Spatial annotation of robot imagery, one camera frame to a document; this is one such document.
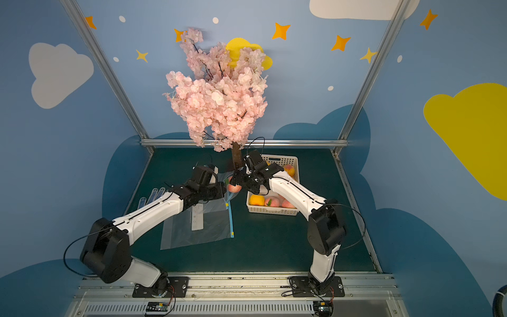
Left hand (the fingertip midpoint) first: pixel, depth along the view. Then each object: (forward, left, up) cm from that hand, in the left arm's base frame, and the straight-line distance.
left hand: (227, 186), depth 86 cm
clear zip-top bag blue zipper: (-9, +5, -15) cm, 19 cm away
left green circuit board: (-43, +23, -16) cm, 51 cm away
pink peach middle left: (-3, -20, -8) cm, 22 cm away
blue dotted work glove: (+4, +40, -15) cm, 43 cm away
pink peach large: (-1, -2, 0) cm, 3 cm away
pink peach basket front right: (-3, -28, -10) cm, 29 cm away
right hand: (+1, -5, +2) cm, 6 cm away
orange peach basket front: (-1, -13, -9) cm, 16 cm away
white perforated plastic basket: (+26, -28, -11) cm, 39 cm away
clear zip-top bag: (-15, +20, -12) cm, 27 cm away
